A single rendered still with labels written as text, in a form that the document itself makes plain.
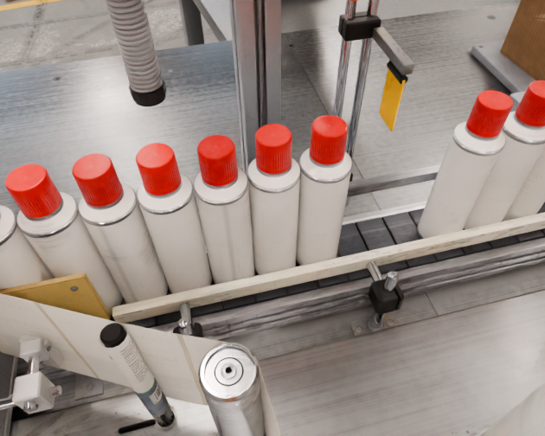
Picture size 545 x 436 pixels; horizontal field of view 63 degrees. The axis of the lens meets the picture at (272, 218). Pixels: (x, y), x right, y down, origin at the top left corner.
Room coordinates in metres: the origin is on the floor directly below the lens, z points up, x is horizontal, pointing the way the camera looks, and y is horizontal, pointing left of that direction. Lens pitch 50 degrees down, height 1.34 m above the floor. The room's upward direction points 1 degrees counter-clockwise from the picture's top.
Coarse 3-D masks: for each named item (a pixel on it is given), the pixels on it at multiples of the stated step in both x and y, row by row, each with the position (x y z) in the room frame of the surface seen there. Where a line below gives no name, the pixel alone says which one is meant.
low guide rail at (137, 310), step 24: (528, 216) 0.35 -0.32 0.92; (432, 240) 0.32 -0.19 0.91; (456, 240) 0.32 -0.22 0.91; (480, 240) 0.33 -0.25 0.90; (312, 264) 0.29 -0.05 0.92; (336, 264) 0.29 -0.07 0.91; (360, 264) 0.29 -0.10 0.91; (384, 264) 0.30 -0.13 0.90; (216, 288) 0.26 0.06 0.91; (240, 288) 0.26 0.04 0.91; (264, 288) 0.26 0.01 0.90; (120, 312) 0.23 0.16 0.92; (144, 312) 0.23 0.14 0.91; (168, 312) 0.24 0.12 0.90
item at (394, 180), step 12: (420, 168) 0.39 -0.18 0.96; (432, 168) 0.39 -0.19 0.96; (360, 180) 0.37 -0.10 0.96; (372, 180) 0.37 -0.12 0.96; (384, 180) 0.37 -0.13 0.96; (396, 180) 0.37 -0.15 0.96; (408, 180) 0.38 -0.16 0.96; (420, 180) 0.38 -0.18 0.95; (348, 192) 0.36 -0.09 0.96; (360, 192) 0.36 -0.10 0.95
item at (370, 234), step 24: (384, 216) 0.39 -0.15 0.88; (408, 216) 0.39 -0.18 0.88; (360, 240) 0.35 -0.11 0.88; (384, 240) 0.35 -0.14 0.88; (408, 240) 0.35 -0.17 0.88; (504, 240) 0.34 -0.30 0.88; (528, 240) 0.35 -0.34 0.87; (408, 264) 0.31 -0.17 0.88; (288, 288) 0.28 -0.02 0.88; (312, 288) 0.28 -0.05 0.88; (192, 312) 0.25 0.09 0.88
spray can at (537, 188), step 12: (540, 168) 0.37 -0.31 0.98; (528, 180) 0.37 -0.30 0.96; (540, 180) 0.36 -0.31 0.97; (528, 192) 0.37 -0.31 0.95; (540, 192) 0.36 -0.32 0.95; (516, 204) 0.37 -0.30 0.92; (528, 204) 0.36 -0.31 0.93; (540, 204) 0.36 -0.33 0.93; (504, 216) 0.37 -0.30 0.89; (516, 216) 0.36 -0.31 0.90
